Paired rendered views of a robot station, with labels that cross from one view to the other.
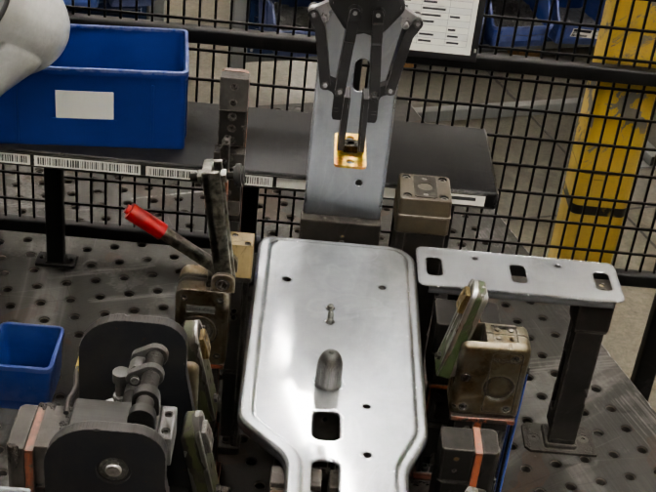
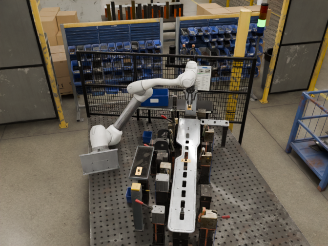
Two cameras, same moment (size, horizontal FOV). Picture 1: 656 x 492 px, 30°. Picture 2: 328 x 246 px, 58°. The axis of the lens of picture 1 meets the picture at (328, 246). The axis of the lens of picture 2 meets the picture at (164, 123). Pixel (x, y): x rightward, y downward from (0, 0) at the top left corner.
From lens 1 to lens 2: 1.36 m
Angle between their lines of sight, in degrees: 7
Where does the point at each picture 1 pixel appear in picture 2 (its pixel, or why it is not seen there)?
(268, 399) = (179, 139)
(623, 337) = (245, 132)
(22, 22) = (147, 92)
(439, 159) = (204, 106)
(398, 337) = (197, 131)
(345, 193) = (190, 112)
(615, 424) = (231, 143)
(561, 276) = (220, 122)
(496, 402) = (210, 139)
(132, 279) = (160, 124)
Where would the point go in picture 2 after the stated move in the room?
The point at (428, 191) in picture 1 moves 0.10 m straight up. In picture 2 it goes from (202, 111) to (202, 103)
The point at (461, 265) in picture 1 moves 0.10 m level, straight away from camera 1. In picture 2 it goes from (206, 121) to (208, 116)
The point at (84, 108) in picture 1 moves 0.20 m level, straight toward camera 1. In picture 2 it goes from (154, 101) to (155, 111)
